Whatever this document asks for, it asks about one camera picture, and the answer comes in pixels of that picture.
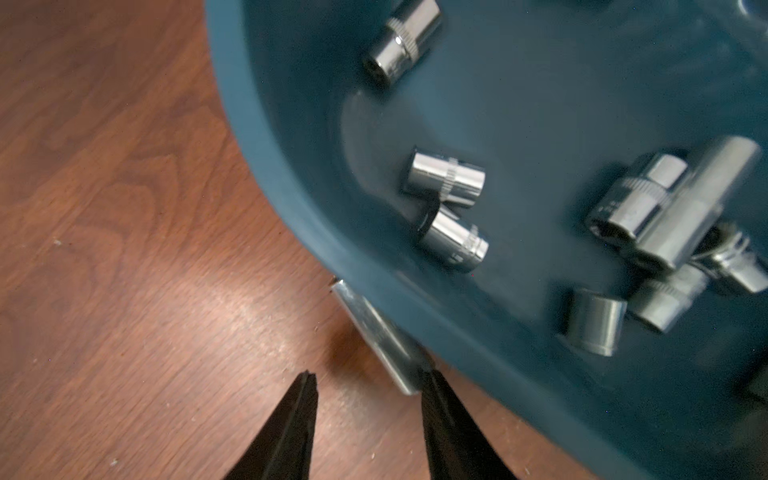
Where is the chrome socket stepped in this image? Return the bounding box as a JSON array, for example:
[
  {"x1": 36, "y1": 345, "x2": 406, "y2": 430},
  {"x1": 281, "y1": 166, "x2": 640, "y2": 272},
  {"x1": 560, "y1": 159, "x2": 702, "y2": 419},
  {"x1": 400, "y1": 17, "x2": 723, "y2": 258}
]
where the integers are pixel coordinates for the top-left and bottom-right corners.
[{"x1": 363, "y1": 0, "x2": 442, "y2": 87}]

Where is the small chrome socket end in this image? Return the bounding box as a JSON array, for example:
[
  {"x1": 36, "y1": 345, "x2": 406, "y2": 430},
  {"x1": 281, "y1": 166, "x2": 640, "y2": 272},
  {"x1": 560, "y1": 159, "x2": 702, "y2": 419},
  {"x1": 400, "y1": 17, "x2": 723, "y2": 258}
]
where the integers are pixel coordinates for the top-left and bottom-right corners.
[{"x1": 403, "y1": 148, "x2": 486, "y2": 208}]

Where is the teal plastic storage box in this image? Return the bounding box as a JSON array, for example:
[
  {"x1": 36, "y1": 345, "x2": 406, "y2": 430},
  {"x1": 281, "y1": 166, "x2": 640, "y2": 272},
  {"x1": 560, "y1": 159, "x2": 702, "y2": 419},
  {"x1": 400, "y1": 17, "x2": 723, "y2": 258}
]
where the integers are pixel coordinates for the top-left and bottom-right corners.
[{"x1": 205, "y1": 1, "x2": 767, "y2": 479}]

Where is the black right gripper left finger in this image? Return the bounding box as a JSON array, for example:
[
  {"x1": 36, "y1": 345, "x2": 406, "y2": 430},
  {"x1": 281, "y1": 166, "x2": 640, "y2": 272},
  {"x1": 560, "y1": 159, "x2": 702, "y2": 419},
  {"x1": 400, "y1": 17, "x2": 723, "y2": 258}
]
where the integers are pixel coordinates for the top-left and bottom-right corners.
[{"x1": 224, "y1": 371, "x2": 318, "y2": 479}]

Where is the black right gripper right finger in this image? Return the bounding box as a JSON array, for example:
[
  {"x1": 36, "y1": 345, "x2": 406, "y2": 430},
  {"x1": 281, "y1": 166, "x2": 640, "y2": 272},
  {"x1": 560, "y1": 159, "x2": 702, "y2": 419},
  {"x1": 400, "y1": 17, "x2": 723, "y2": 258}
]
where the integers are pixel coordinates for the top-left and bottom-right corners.
[{"x1": 421, "y1": 370, "x2": 515, "y2": 479}]

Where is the small chrome socket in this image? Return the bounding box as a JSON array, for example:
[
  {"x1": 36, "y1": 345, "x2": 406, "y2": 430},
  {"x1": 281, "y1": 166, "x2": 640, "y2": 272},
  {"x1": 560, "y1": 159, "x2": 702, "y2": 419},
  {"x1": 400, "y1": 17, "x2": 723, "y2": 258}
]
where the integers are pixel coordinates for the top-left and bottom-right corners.
[{"x1": 417, "y1": 204, "x2": 490, "y2": 272}]

